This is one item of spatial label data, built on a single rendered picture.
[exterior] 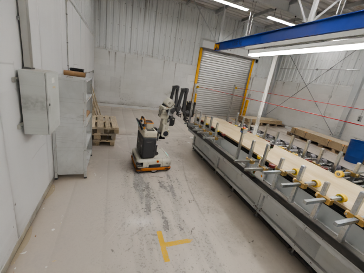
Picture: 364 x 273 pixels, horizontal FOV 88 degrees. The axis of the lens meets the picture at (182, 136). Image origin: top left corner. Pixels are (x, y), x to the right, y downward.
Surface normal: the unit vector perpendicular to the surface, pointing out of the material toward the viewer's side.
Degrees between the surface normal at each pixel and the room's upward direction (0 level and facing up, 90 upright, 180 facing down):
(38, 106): 90
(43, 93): 90
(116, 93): 90
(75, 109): 90
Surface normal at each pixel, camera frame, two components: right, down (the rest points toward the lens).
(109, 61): 0.32, 0.33
